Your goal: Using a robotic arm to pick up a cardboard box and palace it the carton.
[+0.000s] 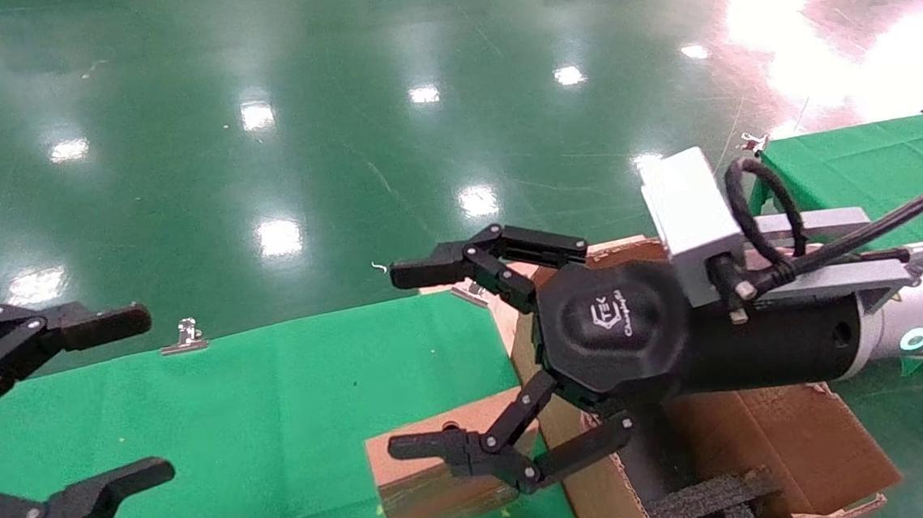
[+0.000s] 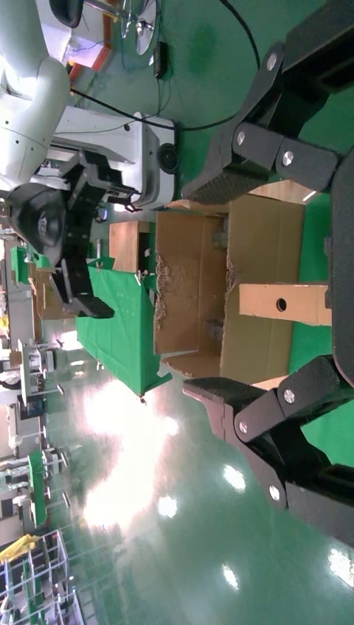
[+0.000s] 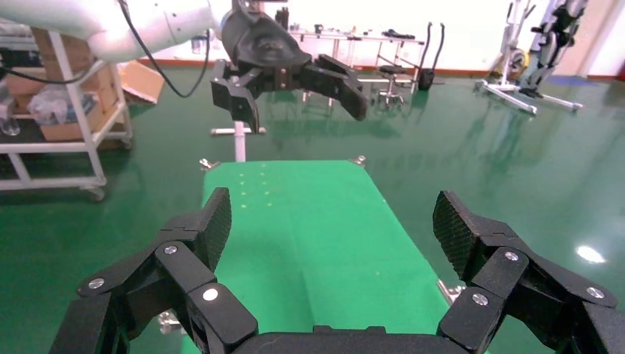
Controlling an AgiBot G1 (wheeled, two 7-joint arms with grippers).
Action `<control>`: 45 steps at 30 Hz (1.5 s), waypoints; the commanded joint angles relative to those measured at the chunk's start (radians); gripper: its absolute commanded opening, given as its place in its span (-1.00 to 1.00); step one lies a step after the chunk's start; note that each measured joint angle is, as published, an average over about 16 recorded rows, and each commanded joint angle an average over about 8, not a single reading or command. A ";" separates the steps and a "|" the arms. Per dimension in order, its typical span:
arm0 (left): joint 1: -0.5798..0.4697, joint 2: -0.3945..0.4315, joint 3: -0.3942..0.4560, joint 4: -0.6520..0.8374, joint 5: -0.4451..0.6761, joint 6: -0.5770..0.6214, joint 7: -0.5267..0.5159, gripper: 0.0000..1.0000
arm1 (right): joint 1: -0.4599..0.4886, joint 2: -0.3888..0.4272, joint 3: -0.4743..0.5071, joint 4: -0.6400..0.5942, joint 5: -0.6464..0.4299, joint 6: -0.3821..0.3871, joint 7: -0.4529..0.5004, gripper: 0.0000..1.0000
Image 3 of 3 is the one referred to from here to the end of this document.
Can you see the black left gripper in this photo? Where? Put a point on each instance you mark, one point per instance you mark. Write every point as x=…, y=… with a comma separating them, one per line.
x=263, y=44

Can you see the white frame work table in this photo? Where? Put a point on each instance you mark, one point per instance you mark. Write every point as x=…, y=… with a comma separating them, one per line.
x=361, y=37

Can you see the clear plastic bag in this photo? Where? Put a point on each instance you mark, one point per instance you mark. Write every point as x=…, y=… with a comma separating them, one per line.
x=49, y=105

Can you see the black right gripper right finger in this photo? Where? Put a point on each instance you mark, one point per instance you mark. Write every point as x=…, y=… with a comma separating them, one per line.
x=503, y=273

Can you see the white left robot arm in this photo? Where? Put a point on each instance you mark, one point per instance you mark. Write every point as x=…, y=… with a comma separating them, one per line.
x=146, y=24

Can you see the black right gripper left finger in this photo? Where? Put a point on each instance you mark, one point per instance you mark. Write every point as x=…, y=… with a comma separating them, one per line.
x=185, y=273

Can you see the brown stored cardboard box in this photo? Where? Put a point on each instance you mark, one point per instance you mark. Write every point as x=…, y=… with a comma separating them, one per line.
x=41, y=46
x=63, y=132

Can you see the green tablecloth with yellow dots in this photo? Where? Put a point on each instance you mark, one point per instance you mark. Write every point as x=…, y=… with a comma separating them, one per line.
x=312, y=234

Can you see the white shelving cart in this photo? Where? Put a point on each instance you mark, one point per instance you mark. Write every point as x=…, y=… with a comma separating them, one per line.
x=78, y=105

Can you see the silver metal cloth clip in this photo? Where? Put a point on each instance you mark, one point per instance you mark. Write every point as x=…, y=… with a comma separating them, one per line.
x=359, y=160
x=209, y=164
x=168, y=322
x=449, y=291

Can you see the dark grey machine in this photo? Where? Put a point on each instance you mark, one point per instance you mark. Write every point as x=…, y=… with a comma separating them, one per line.
x=556, y=29

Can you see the small black round stool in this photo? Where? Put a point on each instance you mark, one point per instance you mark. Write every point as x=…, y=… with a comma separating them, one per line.
x=390, y=70

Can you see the white T-shaped stand base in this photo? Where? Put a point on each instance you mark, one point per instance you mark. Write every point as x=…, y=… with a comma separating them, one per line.
x=239, y=144

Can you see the flat loose cardboard sheet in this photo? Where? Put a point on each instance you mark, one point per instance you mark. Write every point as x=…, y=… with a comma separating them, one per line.
x=144, y=83

